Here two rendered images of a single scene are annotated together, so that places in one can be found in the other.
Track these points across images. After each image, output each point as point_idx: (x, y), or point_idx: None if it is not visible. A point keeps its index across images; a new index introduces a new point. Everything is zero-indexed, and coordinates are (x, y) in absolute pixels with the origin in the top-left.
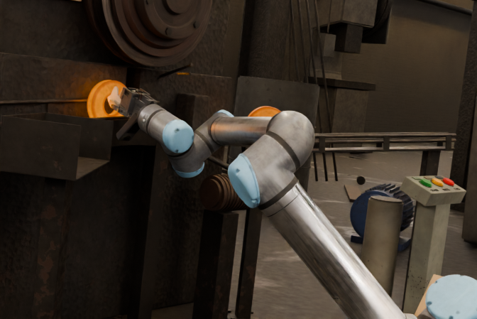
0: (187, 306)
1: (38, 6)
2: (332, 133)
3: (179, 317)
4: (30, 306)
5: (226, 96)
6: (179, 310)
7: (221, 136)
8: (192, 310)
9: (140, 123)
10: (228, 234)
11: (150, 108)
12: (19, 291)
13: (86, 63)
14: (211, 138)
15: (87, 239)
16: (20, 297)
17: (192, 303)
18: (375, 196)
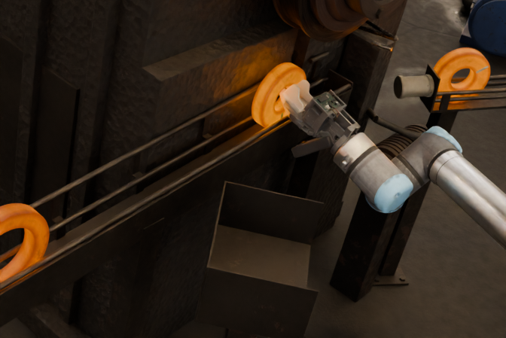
0: (315, 248)
1: None
2: None
3: (314, 279)
4: (162, 321)
5: (402, 7)
6: (309, 260)
7: (451, 195)
8: (323, 258)
9: (339, 162)
10: (394, 211)
11: (355, 145)
12: (152, 314)
13: (254, 45)
14: (428, 177)
15: None
16: (152, 318)
17: (318, 239)
18: None
